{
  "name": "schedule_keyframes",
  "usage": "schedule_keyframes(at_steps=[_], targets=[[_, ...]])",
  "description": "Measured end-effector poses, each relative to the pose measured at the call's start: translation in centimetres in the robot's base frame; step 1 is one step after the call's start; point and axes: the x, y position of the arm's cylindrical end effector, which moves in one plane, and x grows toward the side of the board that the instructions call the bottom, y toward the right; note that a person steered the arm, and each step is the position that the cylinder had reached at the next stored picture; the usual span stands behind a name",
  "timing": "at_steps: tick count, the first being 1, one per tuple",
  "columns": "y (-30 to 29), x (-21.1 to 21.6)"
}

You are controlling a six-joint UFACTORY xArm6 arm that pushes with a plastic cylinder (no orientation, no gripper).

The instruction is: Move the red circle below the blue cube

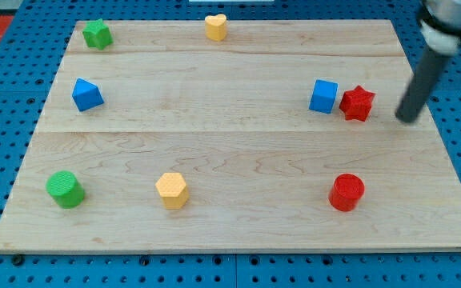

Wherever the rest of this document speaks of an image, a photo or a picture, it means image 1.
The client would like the green star block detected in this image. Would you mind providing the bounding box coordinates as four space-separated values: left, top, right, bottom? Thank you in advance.
82 18 113 50

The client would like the yellow heart block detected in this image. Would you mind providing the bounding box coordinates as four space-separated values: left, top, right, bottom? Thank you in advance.
204 14 227 42

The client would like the blue cube block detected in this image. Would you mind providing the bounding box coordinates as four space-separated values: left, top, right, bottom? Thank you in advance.
309 79 339 114

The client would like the red star block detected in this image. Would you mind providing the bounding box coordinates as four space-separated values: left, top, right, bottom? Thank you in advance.
339 86 375 122

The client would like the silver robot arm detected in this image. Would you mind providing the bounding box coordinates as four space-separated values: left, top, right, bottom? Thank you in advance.
418 0 461 57

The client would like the wooden board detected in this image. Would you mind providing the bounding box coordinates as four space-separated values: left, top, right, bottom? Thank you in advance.
0 20 461 255

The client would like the green cylinder block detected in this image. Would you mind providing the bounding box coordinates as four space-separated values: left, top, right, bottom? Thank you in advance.
46 170 85 209

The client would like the yellow hexagon block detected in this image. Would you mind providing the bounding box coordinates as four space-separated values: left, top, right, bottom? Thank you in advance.
155 173 190 210

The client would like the red cylinder block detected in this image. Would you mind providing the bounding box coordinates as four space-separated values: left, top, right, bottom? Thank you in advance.
328 173 365 212

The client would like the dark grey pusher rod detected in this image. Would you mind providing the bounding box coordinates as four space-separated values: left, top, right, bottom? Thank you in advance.
395 46 452 124

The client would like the blue triangular block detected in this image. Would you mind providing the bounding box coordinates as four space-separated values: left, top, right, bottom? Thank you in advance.
71 78 104 112

